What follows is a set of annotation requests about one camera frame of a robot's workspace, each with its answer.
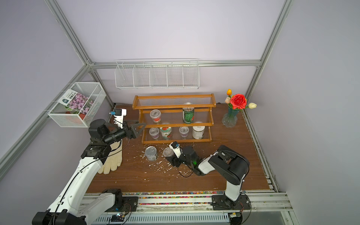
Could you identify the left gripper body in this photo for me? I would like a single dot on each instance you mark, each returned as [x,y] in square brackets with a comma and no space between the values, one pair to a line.
[130,135]

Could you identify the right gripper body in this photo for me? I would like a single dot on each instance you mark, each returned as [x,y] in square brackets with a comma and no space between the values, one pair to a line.
[181,159]

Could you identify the clear jar purple label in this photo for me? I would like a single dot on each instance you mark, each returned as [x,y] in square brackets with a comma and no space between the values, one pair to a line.
[154,132]
[184,131]

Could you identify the clear jar dark seeds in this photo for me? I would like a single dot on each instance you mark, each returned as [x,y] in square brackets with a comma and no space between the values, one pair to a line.
[168,153]

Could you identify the clear jar red label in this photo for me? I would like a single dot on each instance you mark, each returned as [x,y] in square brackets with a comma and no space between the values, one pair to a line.
[155,115]

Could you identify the silver top seed can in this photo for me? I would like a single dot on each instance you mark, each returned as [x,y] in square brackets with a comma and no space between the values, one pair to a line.
[151,153]

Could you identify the watermelon seed can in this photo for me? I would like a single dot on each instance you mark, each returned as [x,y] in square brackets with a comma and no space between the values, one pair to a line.
[188,114]

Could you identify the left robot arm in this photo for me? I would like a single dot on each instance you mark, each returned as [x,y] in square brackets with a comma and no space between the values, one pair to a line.
[65,209]

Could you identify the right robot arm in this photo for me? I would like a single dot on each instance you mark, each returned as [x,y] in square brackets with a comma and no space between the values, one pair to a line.
[229,164]

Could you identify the strawberry seed can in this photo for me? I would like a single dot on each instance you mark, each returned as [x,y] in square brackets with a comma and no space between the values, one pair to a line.
[166,132]

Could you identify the white seed can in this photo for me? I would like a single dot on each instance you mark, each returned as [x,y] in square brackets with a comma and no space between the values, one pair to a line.
[198,132]

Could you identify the wooden three-tier shelf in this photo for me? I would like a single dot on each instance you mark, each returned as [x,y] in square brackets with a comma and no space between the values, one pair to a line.
[172,115]

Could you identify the purple flower seed packet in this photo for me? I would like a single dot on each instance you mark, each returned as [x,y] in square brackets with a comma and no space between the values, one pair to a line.
[75,101]

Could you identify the cream work glove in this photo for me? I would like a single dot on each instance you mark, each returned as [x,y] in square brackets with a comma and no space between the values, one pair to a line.
[114,160]

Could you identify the blue glass vase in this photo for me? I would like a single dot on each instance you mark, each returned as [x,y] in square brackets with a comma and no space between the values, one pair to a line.
[230,118]

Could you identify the red artificial rose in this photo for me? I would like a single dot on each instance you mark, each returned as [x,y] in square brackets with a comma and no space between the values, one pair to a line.
[238,102]

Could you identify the yellow tulip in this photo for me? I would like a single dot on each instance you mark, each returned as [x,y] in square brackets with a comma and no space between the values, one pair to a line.
[229,92]

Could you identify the white tulip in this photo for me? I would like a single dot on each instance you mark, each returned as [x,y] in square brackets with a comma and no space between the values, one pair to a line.
[252,105]

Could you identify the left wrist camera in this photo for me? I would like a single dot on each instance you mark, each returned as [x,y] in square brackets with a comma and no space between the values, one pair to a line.
[118,115]

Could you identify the white wire wall rack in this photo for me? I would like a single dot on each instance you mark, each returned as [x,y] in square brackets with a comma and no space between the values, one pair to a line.
[157,74]

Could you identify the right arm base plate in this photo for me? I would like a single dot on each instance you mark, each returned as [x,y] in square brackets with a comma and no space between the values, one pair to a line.
[223,203]

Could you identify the white wire basket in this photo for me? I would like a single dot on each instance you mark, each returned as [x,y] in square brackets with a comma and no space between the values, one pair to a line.
[67,119]

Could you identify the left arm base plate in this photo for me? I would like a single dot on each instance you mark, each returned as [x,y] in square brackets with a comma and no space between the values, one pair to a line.
[128,204]

